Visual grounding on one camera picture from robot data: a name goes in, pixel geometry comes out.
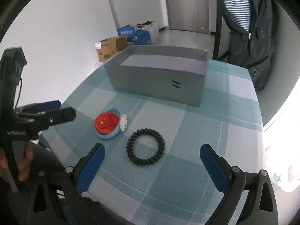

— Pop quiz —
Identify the grey open storage box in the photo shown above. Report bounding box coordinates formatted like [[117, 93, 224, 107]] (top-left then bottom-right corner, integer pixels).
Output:
[[104, 45, 207, 107]]

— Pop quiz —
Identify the black coat rack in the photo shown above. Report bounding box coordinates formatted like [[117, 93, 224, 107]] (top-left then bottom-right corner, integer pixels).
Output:
[[213, 0, 229, 62]]

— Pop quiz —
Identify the teal checked tablecloth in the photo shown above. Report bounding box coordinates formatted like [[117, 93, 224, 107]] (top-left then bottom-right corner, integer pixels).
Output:
[[41, 60, 264, 224]]

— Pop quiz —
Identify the blue cardboard box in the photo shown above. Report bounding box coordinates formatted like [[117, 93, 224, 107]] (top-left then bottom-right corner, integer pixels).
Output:
[[117, 24, 136, 38], [127, 29, 151, 45]]

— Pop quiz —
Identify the dark jacket striped lining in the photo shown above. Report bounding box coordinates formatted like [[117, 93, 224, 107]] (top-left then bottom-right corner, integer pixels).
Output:
[[221, 0, 273, 91]]

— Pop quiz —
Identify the white bag on floor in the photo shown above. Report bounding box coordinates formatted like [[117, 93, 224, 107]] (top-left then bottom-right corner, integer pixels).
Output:
[[135, 21, 160, 45]]

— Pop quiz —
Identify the grey door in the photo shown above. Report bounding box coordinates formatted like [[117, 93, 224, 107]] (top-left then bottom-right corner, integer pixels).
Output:
[[166, 0, 216, 34]]

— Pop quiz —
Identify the red badge blue plush holder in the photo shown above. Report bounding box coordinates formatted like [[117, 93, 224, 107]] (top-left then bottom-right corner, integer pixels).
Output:
[[94, 108, 128, 140]]

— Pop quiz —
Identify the brown cardboard box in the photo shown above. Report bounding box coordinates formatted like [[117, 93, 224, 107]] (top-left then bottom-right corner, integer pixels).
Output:
[[95, 36, 128, 62]]

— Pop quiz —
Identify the black spiral hair tie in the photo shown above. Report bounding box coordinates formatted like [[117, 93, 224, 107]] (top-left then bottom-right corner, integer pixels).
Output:
[[126, 127, 166, 166]]

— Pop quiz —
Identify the person's left hand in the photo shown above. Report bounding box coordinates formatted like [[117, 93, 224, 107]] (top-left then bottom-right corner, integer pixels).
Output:
[[0, 141, 34, 182]]

